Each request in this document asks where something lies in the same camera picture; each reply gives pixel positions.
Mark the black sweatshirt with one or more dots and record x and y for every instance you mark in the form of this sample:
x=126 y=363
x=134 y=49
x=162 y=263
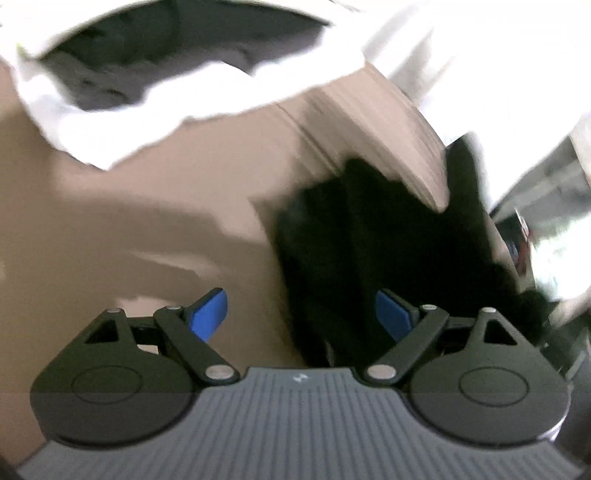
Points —
x=346 y=230

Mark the black folded garment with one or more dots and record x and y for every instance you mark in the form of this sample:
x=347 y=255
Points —
x=138 y=60

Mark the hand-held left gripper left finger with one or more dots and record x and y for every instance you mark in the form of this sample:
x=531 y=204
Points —
x=207 y=316

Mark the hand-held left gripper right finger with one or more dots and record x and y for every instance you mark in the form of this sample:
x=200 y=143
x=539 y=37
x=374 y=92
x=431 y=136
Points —
x=392 y=316

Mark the white folded garment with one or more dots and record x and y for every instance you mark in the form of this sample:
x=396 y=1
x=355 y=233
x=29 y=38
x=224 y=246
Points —
x=207 y=99

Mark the white cloth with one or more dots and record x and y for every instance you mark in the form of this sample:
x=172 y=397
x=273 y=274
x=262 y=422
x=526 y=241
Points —
x=498 y=69

